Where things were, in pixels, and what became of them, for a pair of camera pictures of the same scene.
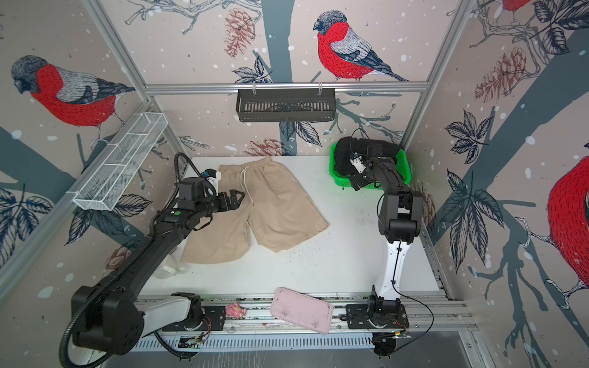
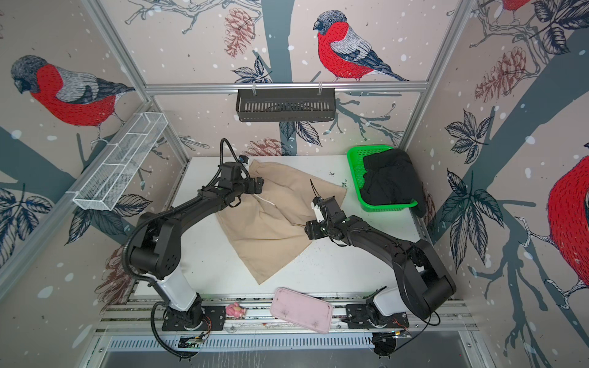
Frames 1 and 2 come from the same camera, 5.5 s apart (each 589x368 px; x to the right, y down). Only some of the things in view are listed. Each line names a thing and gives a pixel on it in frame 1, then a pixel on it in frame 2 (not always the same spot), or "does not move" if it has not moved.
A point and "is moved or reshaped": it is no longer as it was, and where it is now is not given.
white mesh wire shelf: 106,182 does not move
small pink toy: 235,311 does not move
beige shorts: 275,208 is moved or reshaped
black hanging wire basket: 285,105 does not move
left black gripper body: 208,206 -> 247,186
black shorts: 346,147 is moved or reshaped
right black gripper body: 363,177 -> 321,228
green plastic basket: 344,181 is moved or reshaped
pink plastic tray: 301,310 does not move
